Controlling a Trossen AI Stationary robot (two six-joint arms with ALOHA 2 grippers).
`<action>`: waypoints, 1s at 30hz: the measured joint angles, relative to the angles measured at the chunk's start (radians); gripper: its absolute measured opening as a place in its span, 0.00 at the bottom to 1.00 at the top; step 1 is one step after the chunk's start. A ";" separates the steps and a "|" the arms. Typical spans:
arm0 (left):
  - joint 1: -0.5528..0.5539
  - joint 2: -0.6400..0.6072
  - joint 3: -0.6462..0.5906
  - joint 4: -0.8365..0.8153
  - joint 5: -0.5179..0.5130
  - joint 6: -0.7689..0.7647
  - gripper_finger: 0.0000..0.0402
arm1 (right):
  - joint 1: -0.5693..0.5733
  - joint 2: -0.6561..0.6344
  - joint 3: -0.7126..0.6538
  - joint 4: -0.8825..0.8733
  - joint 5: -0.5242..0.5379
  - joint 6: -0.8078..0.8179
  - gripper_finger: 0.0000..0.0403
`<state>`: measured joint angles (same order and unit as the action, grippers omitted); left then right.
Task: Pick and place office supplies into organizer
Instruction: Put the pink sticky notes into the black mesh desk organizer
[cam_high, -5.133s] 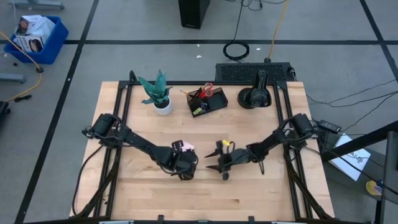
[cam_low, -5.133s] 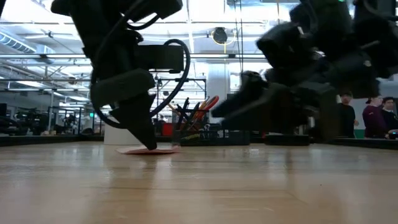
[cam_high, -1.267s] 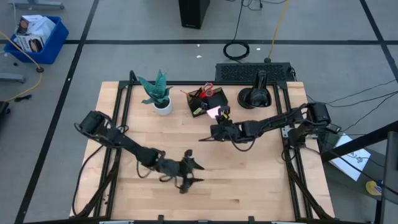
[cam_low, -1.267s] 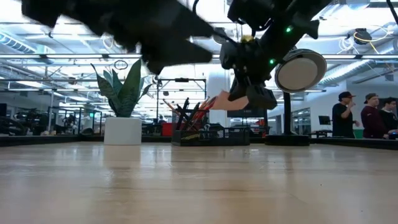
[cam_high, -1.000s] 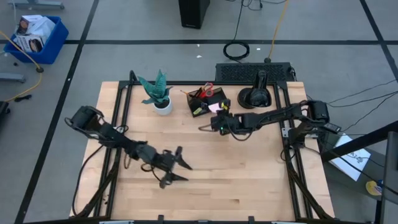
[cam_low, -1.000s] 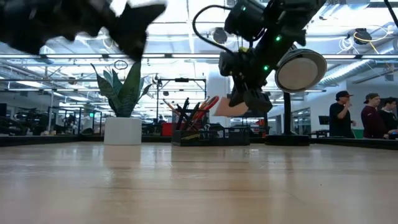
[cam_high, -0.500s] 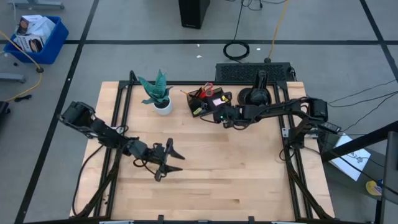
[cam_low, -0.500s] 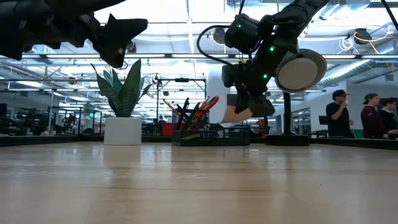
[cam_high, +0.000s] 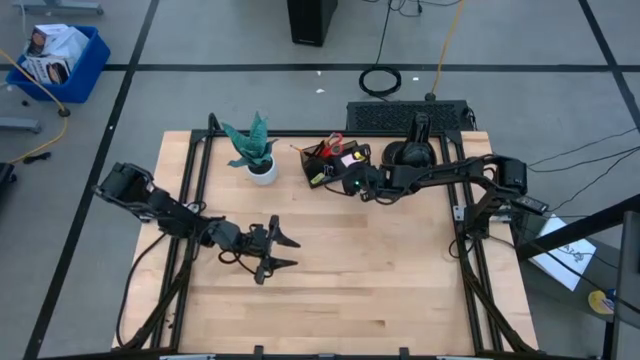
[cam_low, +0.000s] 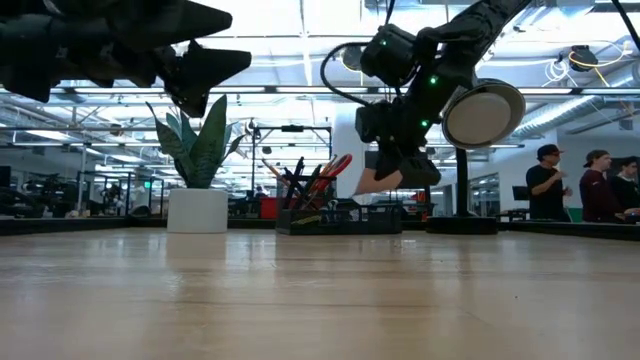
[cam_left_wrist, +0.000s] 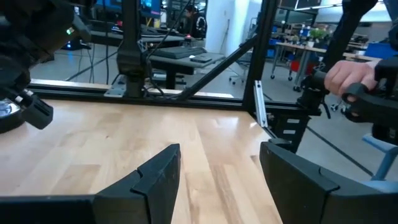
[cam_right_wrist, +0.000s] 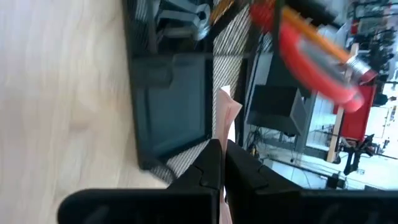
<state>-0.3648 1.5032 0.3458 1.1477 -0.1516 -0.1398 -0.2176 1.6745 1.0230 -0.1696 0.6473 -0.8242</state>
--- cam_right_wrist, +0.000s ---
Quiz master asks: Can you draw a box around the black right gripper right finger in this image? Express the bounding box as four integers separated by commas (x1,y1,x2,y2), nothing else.
224,139,398,224

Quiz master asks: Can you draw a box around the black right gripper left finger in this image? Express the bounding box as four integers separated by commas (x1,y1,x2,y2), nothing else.
57,139,223,224

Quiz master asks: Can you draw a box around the pink sticky note pad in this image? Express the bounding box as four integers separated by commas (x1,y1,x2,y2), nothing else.
213,85,243,224

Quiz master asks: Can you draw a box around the large black binder clip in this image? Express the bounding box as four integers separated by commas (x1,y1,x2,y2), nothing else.
157,0,213,41

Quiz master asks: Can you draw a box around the yellow pencil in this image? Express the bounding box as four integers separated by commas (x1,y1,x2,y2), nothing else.
281,6,379,85
210,0,234,25

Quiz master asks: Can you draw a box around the black mesh desk organizer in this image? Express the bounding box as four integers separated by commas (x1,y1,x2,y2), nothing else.
121,0,282,185

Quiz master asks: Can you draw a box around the black monitor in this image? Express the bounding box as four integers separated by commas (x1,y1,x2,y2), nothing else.
247,85,307,136

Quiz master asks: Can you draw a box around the black tripod stand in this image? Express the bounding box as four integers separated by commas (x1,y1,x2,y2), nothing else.
340,133,376,177

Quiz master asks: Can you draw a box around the wooden post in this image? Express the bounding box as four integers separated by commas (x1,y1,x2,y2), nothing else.
326,107,345,162

